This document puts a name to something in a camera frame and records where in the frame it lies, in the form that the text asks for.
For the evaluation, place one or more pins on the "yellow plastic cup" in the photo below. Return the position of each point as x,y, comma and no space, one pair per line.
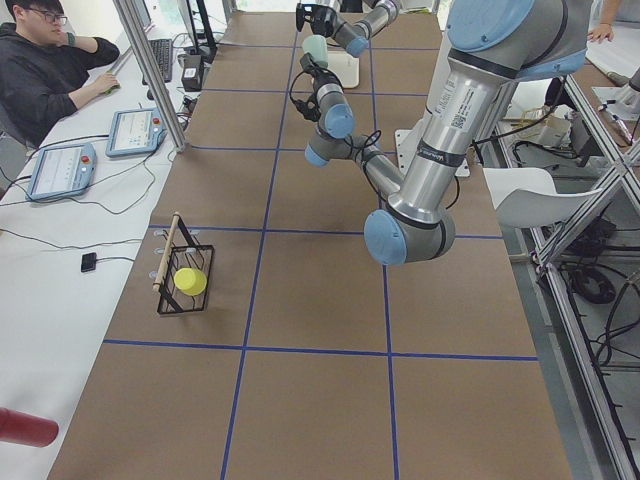
190,281

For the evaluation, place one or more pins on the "near blue teach pendant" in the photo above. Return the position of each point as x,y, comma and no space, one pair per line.
61,172

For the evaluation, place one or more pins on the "black power adapter box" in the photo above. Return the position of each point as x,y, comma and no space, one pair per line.
192,73

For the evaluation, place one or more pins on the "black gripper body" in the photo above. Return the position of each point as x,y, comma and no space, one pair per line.
313,74
321,17

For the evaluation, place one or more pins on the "person in black hoodie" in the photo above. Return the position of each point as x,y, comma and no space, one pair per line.
45,68

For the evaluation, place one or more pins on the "black wire cup rack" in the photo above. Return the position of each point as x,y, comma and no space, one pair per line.
181,250

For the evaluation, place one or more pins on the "red cylindrical bottle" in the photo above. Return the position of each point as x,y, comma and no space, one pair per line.
25,429

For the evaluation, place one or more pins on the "blue teach pendant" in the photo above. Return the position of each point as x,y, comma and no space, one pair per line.
61,172
135,132

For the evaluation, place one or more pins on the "white plastic chair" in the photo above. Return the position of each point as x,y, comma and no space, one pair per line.
527,197

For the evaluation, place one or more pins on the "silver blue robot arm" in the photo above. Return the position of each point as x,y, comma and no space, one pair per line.
355,38
488,44

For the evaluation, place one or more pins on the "far blue teach pendant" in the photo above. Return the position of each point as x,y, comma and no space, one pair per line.
135,132

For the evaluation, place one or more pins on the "small black puck device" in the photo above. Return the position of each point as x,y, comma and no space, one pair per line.
88,262

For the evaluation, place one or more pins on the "black monitor stand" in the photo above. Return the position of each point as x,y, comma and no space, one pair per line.
205,43

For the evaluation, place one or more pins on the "black keyboard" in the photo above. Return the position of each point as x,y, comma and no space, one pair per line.
162,50

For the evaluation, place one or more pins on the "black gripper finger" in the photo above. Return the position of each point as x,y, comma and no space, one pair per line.
308,64

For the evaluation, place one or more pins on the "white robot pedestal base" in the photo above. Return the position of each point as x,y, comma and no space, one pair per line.
408,141

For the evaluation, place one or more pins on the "light green plastic cup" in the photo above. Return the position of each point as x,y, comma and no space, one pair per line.
316,47

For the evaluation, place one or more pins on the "cream rabbit tray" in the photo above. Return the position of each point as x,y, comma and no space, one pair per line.
345,67

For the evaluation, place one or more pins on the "aluminium frame post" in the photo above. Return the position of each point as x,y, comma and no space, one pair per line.
142,51

